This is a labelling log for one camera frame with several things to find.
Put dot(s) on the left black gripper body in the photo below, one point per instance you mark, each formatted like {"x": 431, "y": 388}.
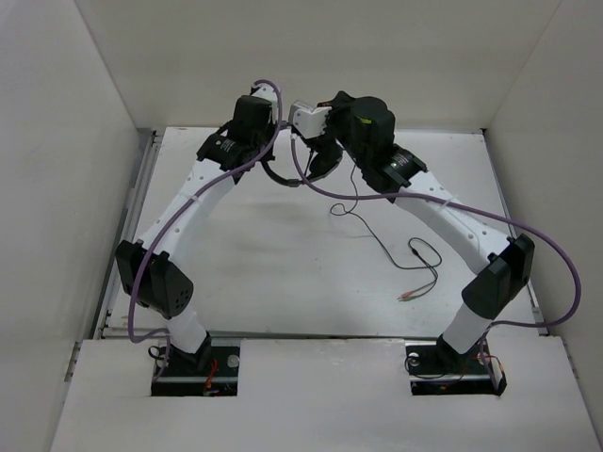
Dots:
{"x": 266, "y": 137}

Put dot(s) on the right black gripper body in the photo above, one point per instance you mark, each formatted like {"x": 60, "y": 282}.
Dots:
{"x": 339, "y": 121}

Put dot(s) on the black headphones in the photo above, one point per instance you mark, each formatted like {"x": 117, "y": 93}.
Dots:
{"x": 319, "y": 165}

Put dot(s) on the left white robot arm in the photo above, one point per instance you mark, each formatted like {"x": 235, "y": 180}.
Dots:
{"x": 152, "y": 268}

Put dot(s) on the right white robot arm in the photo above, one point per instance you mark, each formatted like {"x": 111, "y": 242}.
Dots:
{"x": 364, "y": 126}

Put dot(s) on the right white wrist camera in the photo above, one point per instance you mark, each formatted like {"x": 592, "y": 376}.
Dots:
{"x": 308, "y": 121}

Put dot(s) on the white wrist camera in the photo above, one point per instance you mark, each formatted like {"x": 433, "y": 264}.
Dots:
{"x": 266, "y": 92}
{"x": 308, "y": 121}

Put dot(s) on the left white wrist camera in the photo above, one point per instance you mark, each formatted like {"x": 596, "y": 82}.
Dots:
{"x": 266, "y": 92}

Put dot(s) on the left aluminium rail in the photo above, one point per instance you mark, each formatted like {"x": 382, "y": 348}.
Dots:
{"x": 149, "y": 143}

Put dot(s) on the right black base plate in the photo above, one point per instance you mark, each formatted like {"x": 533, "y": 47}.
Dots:
{"x": 475, "y": 373}

